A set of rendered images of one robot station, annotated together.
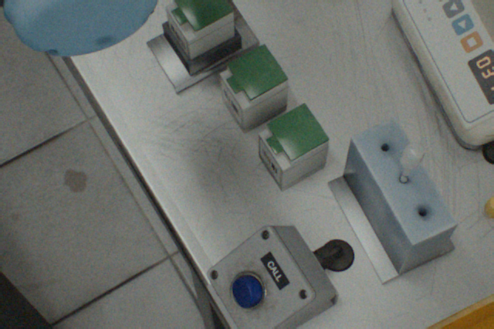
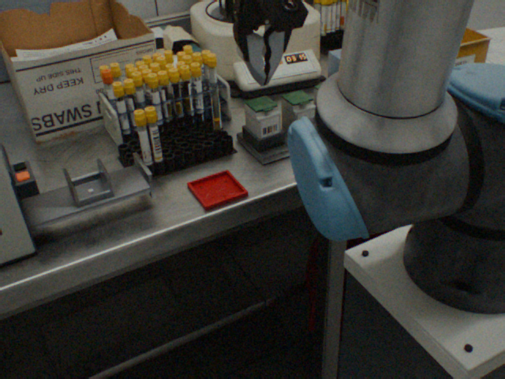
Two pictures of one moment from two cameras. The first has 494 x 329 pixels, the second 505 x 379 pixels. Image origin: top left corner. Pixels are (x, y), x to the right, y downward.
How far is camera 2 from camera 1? 100 cm
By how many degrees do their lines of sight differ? 57
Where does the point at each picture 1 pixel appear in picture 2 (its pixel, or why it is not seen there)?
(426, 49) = (277, 76)
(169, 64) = (277, 150)
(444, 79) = (293, 73)
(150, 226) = not seen: outside the picture
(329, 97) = not seen: hidden behind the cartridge
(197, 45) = (278, 118)
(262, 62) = (292, 95)
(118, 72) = (278, 174)
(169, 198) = not seen: hidden behind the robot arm
